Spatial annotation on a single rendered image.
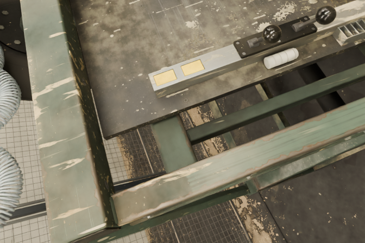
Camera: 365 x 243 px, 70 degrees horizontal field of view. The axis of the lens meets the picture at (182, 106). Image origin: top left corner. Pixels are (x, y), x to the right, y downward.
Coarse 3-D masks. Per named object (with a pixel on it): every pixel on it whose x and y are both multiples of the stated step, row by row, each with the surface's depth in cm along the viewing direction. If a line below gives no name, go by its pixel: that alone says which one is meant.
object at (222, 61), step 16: (336, 16) 65; (352, 16) 64; (320, 32) 64; (224, 48) 64; (272, 48) 63; (288, 48) 66; (176, 64) 63; (208, 64) 62; (224, 64) 62; (240, 64) 64; (176, 80) 61; (192, 80) 62; (160, 96) 64
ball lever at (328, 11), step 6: (324, 6) 52; (330, 6) 52; (318, 12) 52; (324, 12) 51; (330, 12) 51; (312, 18) 57; (318, 18) 53; (324, 18) 52; (330, 18) 51; (294, 24) 62; (300, 24) 61; (306, 24) 59; (324, 24) 53; (294, 30) 63
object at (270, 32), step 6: (264, 30) 51; (270, 30) 50; (276, 30) 50; (264, 36) 51; (270, 36) 51; (276, 36) 50; (246, 42) 63; (252, 42) 61; (258, 42) 58; (270, 42) 52
